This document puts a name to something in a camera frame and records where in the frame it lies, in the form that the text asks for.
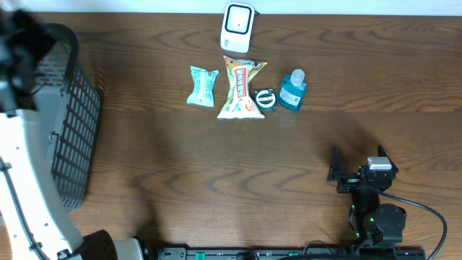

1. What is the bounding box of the small green round-logo box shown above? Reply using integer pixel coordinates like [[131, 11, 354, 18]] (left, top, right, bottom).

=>
[[254, 88, 278, 112]]

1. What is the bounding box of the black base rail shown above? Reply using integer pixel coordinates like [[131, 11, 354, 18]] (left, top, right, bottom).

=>
[[156, 247, 426, 260]]

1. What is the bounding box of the blue mouthwash bottle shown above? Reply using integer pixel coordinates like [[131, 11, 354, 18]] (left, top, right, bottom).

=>
[[276, 69, 307, 112]]

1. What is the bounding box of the white barcode scanner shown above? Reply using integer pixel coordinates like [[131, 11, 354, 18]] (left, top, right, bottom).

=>
[[220, 2, 256, 53]]

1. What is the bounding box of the teal snack pack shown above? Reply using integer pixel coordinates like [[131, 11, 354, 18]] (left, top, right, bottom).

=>
[[186, 66, 219, 108]]

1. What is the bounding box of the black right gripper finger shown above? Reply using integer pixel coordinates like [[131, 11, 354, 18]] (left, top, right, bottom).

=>
[[378, 145, 398, 173], [328, 147, 342, 177]]

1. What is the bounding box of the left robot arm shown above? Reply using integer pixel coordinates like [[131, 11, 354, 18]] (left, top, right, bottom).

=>
[[1, 10, 156, 259]]

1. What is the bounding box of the grey plastic mesh basket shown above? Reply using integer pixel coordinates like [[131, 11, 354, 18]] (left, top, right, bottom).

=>
[[32, 23, 101, 213]]

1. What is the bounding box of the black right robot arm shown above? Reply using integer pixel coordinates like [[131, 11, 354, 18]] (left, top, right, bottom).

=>
[[327, 146, 406, 255]]

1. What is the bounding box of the yellow snack bag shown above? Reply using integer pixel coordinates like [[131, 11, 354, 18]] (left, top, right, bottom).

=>
[[217, 56, 267, 120]]

